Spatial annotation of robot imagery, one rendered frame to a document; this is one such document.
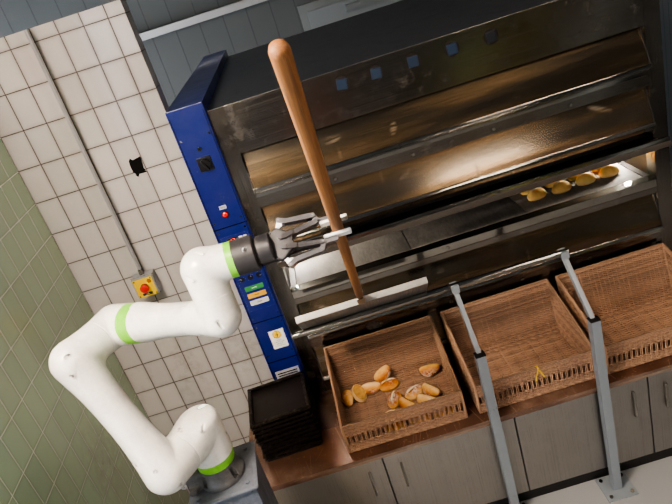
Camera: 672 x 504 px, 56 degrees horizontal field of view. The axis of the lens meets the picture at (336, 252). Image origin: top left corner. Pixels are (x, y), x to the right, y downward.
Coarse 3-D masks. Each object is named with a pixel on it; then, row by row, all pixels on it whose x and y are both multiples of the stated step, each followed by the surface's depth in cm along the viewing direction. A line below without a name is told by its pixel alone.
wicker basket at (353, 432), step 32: (416, 320) 312; (352, 352) 314; (384, 352) 315; (416, 352) 314; (352, 384) 317; (448, 384) 303; (352, 416) 303; (384, 416) 276; (448, 416) 279; (352, 448) 282
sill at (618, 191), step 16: (608, 192) 300; (624, 192) 300; (544, 208) 305; (560, 208) 300; (576, 208) 301; (496, 224) 304; (512, 224) 301; (528, 224) 301; (448, 240) 304; (464, 240) 301; (480, 240) 302; (400, 256) 303; (416, 256) 302; (368, 272) 303; (304, 288) 303; (320, 288) 303
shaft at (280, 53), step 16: (272, 48) 81; (288, 48) 81; (272, 64) 84; (288, 64) 83; (288, 80) 86; (288, 96) 91; (304, 96) 94; (304, 112) 96; (304, 128) 101; (304, 144) 107; (320, 160) 115; (320, 176) 121; (320, 192) 130; (336, 208) 142; (336, 224) 151; (352, 272) 201
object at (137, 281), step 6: (150, 270) 288; (138, 276) 286; (144, 276) 284; (150, 276) 284; (156, 276) 290; (132, 282) 284; (138, 282) 284; (144, 282) 285; (150, 282) 285; (156, 282) 287; (138, 288) 285; (150, 288) 286; (156, 288) 286; (138, 294) 287; (144, 294) 287; (150, 294) 287
